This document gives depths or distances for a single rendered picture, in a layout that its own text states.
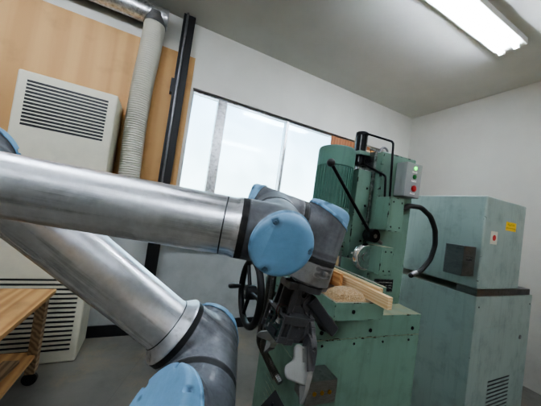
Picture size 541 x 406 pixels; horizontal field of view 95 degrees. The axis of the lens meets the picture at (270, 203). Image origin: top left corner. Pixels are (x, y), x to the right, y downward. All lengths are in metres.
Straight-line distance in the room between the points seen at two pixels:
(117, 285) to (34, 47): 2.23
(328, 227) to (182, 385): 0.36
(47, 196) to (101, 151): 1.66
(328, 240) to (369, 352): 0.81
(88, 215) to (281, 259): 0.24
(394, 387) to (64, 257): 1.30
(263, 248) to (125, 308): 0.34
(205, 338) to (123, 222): 0.33
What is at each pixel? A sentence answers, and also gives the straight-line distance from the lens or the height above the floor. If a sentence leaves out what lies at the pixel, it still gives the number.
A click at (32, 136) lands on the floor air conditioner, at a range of 2.14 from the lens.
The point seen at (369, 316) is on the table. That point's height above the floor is 0.85.
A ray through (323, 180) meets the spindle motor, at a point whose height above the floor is 1.34.
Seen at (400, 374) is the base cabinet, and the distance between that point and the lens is 1.43.
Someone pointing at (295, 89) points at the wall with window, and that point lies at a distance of 2.89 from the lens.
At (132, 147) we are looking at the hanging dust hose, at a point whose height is 1.49.
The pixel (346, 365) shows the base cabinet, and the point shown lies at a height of 0.61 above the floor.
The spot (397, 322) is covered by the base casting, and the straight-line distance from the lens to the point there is 1.30.
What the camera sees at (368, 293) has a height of 0.92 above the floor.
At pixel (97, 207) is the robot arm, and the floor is 1.14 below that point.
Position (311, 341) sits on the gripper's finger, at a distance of 0.55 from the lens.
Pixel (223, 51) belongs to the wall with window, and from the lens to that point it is 2.72.
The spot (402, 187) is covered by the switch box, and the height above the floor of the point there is 1.36.
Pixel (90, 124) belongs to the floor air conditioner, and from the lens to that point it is 2.09.
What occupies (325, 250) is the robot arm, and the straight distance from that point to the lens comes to 0.50.
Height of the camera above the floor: 1.16
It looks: 2 degrees up
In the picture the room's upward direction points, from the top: 8 degrees clockwise
